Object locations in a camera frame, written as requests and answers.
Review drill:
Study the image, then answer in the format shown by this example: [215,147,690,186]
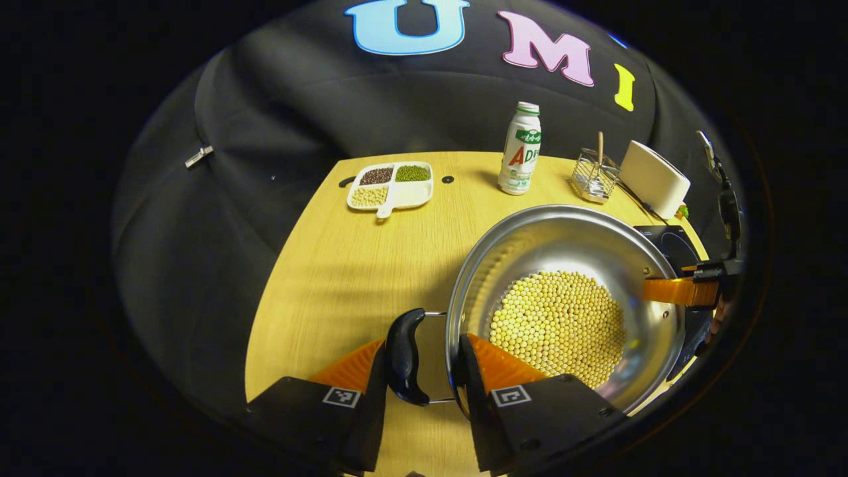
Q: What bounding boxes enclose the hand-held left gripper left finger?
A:
[242,338,389,474]

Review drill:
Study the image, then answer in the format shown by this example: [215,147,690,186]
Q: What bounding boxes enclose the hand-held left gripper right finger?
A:
[457,333,630,474]

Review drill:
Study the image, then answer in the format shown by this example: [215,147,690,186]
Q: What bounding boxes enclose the black induction cooktop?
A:
[633,225,714,382]

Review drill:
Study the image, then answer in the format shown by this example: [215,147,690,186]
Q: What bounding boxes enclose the stainless steel pot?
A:
[386,204,687,425]

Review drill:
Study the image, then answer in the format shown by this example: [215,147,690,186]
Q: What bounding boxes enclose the white toaster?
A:
[619,140,692,220]

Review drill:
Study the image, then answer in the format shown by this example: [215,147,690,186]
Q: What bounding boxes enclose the pile of yellow soybeans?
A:
[489,270,627,390]

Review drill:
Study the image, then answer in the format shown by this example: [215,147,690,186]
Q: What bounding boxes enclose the clear square utensil holder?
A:
[572,147,622,203]

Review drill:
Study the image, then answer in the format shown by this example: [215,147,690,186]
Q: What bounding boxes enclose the white milk drink bottle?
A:
[498,101,542,196]

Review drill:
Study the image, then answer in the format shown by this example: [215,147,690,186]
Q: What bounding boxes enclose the white divided bean tray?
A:
[346,161,435,219]

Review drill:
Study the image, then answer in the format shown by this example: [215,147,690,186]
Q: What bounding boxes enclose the black power cable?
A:
[619,182,669,223]

